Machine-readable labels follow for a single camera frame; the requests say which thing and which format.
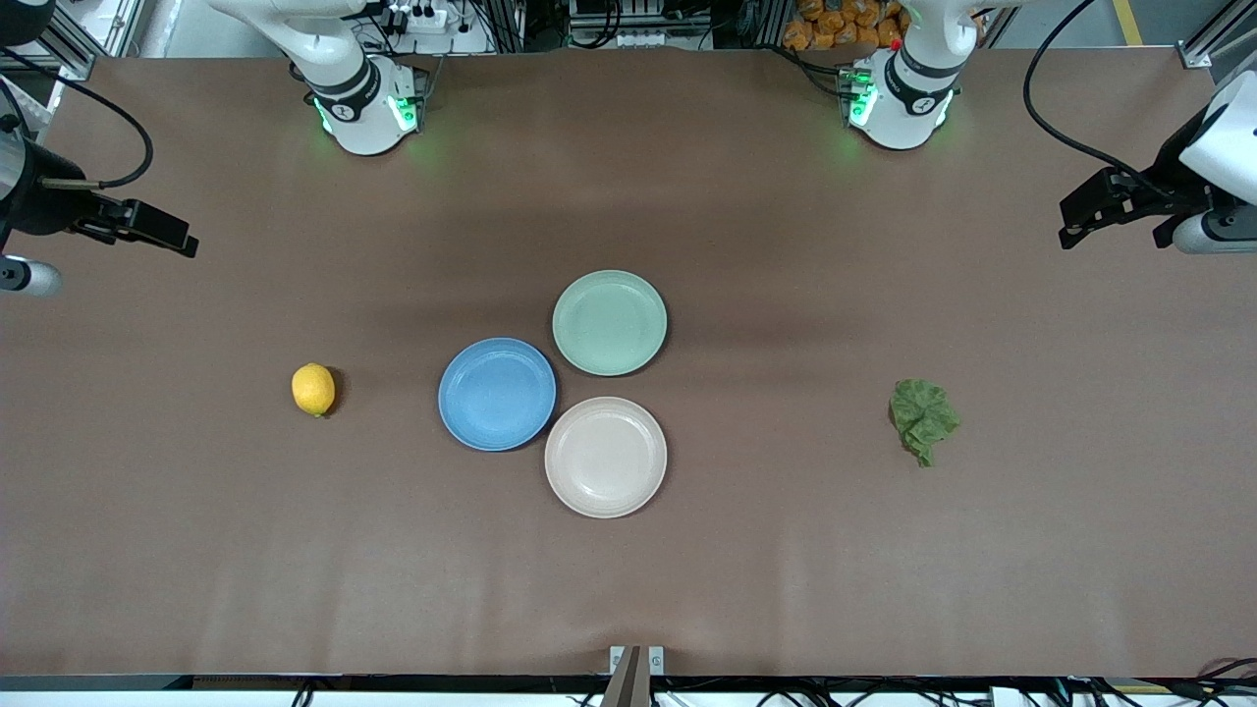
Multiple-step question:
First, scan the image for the aluminium frame profile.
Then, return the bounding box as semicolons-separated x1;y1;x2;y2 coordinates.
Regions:
1176;0;1257;72
0;0;148;82

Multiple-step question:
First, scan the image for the white power strip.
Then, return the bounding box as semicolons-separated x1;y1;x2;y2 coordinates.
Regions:
386;2;450;33

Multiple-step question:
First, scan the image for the blue plate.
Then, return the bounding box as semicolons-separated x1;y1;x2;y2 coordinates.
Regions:
438;338;558;453

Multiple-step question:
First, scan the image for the green plate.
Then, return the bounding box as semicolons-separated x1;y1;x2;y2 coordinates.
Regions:
552;270;669;377

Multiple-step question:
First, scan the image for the beige plate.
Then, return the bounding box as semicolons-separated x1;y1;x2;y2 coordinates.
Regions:
544;397;669;518

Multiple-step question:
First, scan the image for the bag of oranges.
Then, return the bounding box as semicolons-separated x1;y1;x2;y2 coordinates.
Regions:
783;0;910;53

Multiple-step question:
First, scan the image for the green lettuce leaf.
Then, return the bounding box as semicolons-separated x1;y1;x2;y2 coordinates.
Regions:
889;379;961;468

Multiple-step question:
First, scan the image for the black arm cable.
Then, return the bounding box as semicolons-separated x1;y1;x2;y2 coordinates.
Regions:
1022;0;1184;202
0;47;155;190

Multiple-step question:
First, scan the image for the yellow lemon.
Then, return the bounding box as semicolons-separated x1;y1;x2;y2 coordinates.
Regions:
292;363;337;418

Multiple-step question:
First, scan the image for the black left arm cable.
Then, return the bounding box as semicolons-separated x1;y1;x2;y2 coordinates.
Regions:
1022;0;1184;202

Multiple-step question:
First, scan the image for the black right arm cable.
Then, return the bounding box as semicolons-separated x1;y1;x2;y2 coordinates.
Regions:
0;47;155;190

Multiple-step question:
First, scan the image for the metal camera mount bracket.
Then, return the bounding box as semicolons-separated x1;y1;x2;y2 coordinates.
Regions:
601;644;667;707

